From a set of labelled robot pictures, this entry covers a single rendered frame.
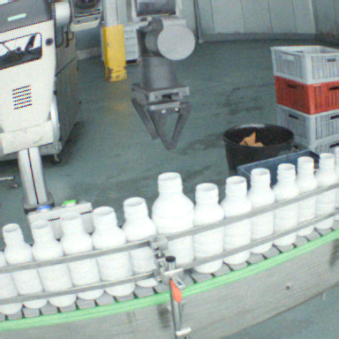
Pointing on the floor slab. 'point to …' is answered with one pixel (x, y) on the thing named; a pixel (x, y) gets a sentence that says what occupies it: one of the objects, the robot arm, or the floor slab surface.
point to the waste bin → (283, 137)
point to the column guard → (114, 53)
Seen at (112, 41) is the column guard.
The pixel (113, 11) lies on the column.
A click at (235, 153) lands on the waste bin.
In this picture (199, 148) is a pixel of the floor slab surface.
